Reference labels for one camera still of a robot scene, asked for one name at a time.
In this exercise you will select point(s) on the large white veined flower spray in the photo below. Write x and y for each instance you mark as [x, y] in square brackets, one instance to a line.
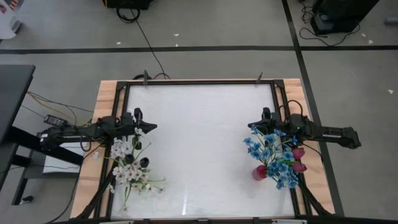
[133, 174]

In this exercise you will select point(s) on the blue artificial flower bunch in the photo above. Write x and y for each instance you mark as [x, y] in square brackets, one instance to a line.
[270, 155]

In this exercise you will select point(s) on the black equipment case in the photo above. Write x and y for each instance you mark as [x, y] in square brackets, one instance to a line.
[342, 12]

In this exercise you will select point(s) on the black round vase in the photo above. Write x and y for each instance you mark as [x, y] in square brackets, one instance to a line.
[144, 162]

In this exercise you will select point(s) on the black equipment base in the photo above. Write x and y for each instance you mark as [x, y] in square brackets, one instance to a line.
[127, 3]

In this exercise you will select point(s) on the pink tulip with green leaves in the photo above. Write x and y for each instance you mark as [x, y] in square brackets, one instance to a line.
[300, 167]
[298, 153]

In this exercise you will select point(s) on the small white flower spray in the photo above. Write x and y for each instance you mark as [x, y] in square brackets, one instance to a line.
[111, 188]

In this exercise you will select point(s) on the white board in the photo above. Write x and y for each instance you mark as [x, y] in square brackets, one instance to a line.
[62, 161]

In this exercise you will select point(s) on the pink vase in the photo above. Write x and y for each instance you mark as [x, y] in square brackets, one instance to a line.
[258, 173]

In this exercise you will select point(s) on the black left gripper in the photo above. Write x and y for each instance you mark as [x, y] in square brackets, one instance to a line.
[129, 124]

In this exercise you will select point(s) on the black desk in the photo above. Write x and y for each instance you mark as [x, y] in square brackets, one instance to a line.
[15, 93]

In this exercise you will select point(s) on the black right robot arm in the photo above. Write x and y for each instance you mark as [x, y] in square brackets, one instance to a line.
[326, 133]

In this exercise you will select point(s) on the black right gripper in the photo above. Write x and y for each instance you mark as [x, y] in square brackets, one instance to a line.
[275, 124]

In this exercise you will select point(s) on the black power adapter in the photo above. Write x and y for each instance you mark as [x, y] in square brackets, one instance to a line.
[55, 120]

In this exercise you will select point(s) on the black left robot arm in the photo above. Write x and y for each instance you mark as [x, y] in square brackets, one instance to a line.
[71, 133]

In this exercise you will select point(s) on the black aluminium rig frame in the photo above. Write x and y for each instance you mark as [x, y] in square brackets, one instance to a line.
[199, 82]

